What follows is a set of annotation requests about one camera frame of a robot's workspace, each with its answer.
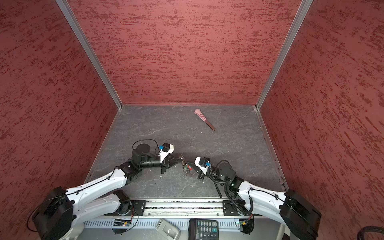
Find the left aluminium corner post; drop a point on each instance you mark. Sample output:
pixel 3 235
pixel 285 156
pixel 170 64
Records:
pixel 79 33

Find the right aluminium corner post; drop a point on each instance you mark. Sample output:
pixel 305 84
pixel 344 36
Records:
pixel 291 35

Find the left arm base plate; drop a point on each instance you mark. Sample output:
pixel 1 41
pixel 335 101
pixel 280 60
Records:
pixel 138 207

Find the grey plastic device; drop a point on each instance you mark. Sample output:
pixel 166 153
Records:
pixel 167 230

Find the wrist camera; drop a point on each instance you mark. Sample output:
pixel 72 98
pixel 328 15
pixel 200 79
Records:
pixel 202 164
pixel 165 150

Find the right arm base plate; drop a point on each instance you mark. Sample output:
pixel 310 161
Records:
pixel 229 207

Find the pink handled knife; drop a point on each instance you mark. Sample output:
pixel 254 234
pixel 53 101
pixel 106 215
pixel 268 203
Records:
pixel 204 119

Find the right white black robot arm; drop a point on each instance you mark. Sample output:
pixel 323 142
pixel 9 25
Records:
pixel 304 225

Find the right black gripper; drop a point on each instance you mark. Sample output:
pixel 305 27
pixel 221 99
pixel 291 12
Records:
pixel 201 174

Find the aluminium front rail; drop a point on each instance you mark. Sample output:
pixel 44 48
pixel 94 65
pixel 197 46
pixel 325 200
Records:
pixel 163 207

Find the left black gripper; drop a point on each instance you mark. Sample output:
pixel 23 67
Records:
pixel 166 163

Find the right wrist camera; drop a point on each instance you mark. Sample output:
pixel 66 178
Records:
pixel 202 164

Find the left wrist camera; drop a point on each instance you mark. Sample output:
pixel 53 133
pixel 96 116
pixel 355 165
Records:
pixel 165 150

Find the black calculator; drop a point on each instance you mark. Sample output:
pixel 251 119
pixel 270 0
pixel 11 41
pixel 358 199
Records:
pixel 203 229

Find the aluminium corner post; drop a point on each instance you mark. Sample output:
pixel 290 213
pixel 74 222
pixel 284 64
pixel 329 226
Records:
pixel 291 35
pixel 79 33

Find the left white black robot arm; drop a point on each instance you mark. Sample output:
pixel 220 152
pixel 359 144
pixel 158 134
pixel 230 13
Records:
pixel 63 210

